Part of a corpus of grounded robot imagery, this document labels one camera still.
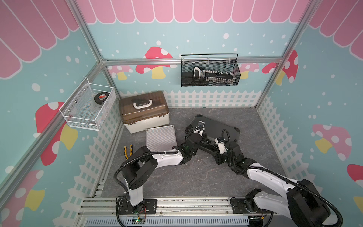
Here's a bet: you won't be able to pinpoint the black plastic poker case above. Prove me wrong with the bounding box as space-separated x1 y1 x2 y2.
185 114 241 154

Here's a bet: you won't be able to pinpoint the silver aluminium poker case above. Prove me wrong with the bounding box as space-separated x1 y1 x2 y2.
146 125 177 151

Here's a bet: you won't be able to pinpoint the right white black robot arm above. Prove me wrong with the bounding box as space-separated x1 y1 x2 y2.
215 129 343 227

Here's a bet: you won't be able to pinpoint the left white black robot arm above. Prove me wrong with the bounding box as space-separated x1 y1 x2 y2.
113 125 205 208

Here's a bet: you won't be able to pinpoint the socket bit set holder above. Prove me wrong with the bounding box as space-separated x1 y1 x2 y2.
192 67 234 84

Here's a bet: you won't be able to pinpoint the brown lid storage box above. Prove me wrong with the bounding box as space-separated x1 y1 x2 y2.
119 91 170 134

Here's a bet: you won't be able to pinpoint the black tape roll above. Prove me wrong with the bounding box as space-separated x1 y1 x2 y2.
94 92 110 105

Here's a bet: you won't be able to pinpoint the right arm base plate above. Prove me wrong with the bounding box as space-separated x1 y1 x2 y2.
230 197 271 216

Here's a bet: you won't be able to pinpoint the yellow handled pliers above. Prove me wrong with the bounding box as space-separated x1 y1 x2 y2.
124 144 133 159

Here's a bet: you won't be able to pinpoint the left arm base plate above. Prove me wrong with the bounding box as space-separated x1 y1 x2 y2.
116 198 157 215

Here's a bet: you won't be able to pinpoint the black wire wall basket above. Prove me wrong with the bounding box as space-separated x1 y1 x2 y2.
180 54 241 87

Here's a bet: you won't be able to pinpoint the white wire wall basket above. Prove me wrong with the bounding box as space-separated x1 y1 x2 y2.
59 78 116 131

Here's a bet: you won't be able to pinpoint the aluminium front rail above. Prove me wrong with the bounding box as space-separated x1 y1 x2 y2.
74 197 295 227

